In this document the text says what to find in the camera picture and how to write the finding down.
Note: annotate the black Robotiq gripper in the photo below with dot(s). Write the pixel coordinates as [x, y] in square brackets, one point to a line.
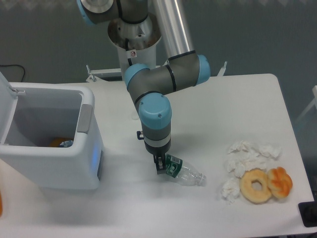
[159, 156]

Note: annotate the crushed clear plastic bottle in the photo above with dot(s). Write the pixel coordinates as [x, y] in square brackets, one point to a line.
[183, 172]

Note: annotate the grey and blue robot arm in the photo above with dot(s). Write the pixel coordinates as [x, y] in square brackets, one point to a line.
[158, 59]

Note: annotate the small crumpled white tissue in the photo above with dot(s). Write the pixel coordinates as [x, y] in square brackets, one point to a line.
[231, 190]

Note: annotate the large crumpled white tissue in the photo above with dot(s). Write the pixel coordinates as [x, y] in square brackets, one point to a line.
[244, 156]

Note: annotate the crumpled wrapper inside bin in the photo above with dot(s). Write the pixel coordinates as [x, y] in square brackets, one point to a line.
[66, 144]

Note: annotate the orange trash inside bin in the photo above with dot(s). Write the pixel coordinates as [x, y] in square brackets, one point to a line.
[55, 142]

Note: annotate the white trash bin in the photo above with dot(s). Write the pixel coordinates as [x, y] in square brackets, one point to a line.
[46, 112]

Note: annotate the orange glazed bread roll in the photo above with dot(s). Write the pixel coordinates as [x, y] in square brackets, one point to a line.
[279, 182]

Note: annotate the black device at table edge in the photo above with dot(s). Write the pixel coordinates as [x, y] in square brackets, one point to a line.
[308, 212]

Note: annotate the white trash bin lid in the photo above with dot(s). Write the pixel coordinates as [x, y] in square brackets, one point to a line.
[8, 103]

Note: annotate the orange object at left edge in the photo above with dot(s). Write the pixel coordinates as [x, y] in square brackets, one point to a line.
[1, 205]

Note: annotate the ring doughnut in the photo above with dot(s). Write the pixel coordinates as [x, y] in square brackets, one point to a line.
[253, 186]

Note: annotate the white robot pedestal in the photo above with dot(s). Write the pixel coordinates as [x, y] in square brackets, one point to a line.
[135, 43]

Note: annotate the white frame at right edge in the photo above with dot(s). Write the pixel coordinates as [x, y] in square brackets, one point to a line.
[308, 113]

